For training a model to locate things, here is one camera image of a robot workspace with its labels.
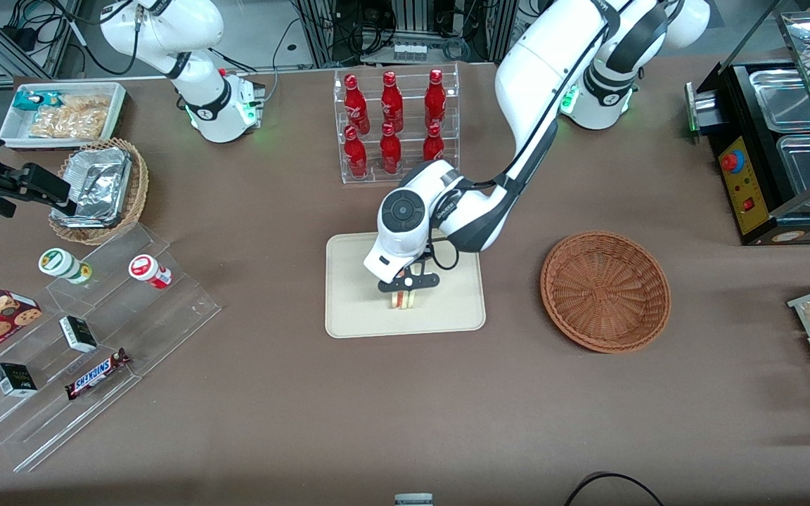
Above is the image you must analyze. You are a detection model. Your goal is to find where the green lid white jar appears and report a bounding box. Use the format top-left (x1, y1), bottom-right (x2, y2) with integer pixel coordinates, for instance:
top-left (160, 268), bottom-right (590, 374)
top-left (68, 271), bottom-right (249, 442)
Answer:
top-left (38, 248), bottom-right (94, 285)

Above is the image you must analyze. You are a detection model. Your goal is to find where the black food warmer yellow panel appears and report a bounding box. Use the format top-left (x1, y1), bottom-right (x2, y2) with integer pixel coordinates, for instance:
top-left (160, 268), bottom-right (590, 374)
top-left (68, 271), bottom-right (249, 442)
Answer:
top-left (685, 0), bottom-right (810, 246)

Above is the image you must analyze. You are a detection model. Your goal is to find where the black cable loop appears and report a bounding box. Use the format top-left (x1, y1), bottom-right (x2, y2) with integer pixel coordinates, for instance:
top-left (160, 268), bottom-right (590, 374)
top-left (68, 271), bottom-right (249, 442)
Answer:
top-left (563, 472), bottom-right (666, 506)

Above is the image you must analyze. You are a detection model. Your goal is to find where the grey tray with snacks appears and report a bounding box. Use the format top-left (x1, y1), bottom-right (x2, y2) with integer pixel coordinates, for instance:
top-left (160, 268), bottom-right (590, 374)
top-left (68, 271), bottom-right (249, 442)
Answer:
top-left (0, 82), bottom-right (128, 150)

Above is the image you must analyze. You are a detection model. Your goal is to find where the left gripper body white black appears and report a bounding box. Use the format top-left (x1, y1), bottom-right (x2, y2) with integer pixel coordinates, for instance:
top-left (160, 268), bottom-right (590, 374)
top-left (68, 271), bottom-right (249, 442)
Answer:
top-left (364, 242), bottom-right (442, 293)

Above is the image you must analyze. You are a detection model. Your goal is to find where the clear bag of chips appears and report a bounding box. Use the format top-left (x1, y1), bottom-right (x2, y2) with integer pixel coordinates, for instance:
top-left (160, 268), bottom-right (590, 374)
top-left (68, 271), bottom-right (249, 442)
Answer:
top-left (28, 95), bottom-right (111, 140)

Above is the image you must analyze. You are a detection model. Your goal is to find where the aluminium foil container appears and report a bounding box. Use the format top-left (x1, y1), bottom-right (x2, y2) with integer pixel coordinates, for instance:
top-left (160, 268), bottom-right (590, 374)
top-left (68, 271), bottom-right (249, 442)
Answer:
top-left (59, 146), bottom-right (133, 228)

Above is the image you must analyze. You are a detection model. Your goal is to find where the teal snack packet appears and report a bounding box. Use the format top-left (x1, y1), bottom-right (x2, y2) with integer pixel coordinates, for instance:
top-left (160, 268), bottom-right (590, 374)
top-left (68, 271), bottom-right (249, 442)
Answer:
top-left (13, 90), bottom-right (63, 112)

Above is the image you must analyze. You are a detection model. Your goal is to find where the Snickers chocolate bar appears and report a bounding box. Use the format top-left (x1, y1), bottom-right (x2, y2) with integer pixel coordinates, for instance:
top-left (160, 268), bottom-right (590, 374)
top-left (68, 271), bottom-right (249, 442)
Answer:
top-left (65, 348), bottom-right (131, 401)

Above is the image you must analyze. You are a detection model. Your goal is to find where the clear acrylic stepped display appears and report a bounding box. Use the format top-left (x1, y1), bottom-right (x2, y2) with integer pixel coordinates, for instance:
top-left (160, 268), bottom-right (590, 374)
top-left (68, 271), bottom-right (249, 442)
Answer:
top-left (0, 223), bottom-right (222, 473)

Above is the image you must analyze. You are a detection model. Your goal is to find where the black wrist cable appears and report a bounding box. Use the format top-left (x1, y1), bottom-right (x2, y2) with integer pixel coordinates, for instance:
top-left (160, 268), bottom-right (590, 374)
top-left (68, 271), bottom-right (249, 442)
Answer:
top-left (423, 240), bottom-right (461, 272)

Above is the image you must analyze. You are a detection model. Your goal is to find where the beige plastic serving tray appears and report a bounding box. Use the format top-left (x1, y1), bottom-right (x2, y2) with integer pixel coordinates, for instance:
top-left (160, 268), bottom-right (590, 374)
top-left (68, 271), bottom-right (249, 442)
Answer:
top-left (325, 232), bottom-right (487, 339)

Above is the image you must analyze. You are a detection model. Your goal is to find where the red lid white jar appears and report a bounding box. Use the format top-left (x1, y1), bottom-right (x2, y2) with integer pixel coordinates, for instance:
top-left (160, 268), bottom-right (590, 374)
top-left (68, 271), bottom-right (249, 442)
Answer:
top-left (129, 254), bottom-right (173, 290)

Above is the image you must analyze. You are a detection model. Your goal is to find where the small black box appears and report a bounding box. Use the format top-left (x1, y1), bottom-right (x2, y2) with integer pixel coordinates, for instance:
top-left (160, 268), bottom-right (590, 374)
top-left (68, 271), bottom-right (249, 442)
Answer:
top-left (0, 363), bottom-right (39, 398)
top-left (59, 316), bottom-right (99, 353)

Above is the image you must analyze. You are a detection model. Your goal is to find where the clear acrylic bottle rack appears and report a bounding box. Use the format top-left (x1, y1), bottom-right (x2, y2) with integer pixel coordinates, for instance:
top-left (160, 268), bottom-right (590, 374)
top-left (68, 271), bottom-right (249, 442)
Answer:
top-left (333, 63), bottom-right (461, 186)

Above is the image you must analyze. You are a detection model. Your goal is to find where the small wicker basket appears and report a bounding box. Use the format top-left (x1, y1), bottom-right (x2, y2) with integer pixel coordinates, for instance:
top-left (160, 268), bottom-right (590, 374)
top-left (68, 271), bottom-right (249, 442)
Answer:
top-left (49, 138), bottom-right (150, 246)

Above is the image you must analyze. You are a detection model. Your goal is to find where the round brown wicker basket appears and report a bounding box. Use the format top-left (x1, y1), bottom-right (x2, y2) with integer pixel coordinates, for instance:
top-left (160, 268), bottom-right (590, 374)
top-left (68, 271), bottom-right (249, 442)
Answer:
top-left (540, 231), bottom-right (671, 353)

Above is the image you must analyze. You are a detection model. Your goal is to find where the red cola bottle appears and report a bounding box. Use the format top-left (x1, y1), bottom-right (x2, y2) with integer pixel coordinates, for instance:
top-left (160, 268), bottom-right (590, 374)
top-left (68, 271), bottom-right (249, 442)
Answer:
top-left (343, 126), bottom-right (369, 179)
top-left (381, 71), bottom-right (404, 131)
top-left (424, 69), bottom-right (447, 129)
top-left (423, 124), bottom-right (445, 162)
top-left (380, 123), bottom-right (402, 175)
top-left (344, 74), bottom-right (371, 136)

